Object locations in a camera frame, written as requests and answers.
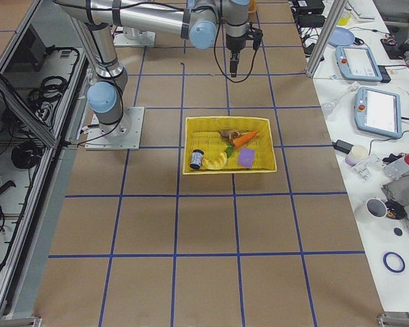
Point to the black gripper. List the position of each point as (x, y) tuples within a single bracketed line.
[(235, 43)]

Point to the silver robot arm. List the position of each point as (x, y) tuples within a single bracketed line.
[(199, 23)]

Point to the orange toy carrot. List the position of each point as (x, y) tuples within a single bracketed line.
[(244, 139)]

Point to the yellow woven basket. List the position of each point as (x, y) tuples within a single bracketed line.
[(202, 132)]

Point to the purple foam block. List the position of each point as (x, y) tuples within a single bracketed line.
[(246, 157)]

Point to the toy croissant bread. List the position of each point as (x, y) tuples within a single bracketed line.
[(217, 163)]

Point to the white light bulb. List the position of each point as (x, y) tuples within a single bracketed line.
[(330, 104)]

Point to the blue plastic plate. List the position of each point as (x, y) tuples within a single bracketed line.
[(341, 37)]

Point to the upper blue teach pendant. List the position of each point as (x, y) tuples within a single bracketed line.
[(358, 64)]

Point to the blue teach pendant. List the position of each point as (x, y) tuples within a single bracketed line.
[(378, 112), (358, 64)]

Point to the black power adapter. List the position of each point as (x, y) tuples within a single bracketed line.
[(342, 146)]

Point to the lower blue teach pendant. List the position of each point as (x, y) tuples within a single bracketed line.
[(378, 112)]

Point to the white lavender cup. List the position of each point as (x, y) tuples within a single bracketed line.
[(357, 154)]

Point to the white mug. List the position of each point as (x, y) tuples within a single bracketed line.
[(371, 210)]

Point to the black bowl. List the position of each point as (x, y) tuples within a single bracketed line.
[(395, 210)]

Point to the black round lid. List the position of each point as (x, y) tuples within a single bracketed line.
[(398, 231)]

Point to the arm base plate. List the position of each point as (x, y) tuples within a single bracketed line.
[(134, 38), (125, 136)]

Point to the aluminium frame post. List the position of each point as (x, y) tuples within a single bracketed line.
[(335, 12)]

